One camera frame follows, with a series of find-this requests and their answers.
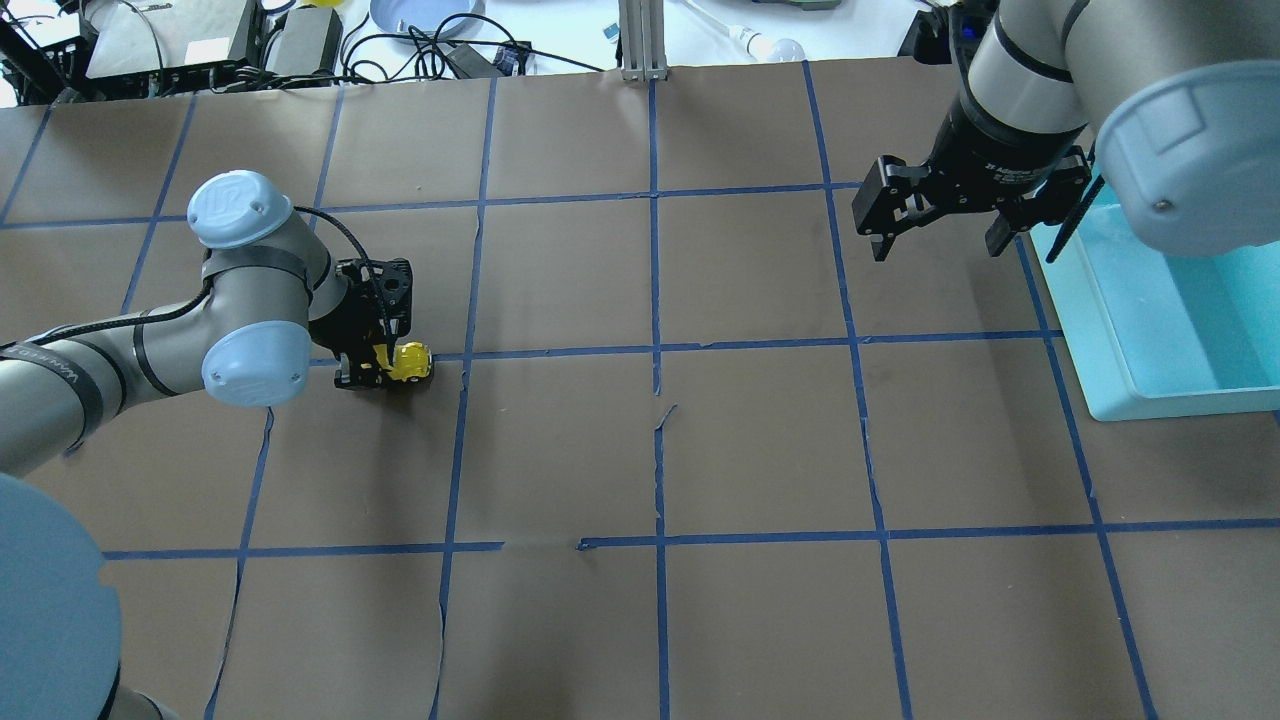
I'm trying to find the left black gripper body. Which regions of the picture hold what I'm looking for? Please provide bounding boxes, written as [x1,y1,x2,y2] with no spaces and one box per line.
[308,284,389,366]

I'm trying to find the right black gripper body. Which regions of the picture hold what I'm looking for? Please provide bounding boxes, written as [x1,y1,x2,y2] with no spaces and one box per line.
[931,90,1085,206]

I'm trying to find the yellow beetle toy car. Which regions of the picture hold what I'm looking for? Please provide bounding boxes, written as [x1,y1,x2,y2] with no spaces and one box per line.
[374,342,434,384]

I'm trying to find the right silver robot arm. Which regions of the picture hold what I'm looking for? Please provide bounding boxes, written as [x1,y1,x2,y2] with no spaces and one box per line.
[852,1,1279,261]

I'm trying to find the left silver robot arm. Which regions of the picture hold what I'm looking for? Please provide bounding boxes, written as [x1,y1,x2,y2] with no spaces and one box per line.
[1,169,433,719]

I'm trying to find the light blue plastic bin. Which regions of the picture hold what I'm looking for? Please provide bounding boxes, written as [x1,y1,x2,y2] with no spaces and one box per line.
[1030,193,1279,421]

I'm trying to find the black power adapter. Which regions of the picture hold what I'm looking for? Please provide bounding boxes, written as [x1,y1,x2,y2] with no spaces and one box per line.
[264,5,342,76]

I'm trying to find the brown paper table mat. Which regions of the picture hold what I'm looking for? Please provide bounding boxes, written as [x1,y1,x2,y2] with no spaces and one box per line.
[3,59,1277,719]

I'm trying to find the black computer box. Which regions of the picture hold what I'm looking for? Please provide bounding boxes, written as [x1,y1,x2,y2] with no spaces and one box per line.
[84,1,265,97]

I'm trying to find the aluminium frame post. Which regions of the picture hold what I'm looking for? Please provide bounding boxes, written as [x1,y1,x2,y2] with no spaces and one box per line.
[617,1,669,83]

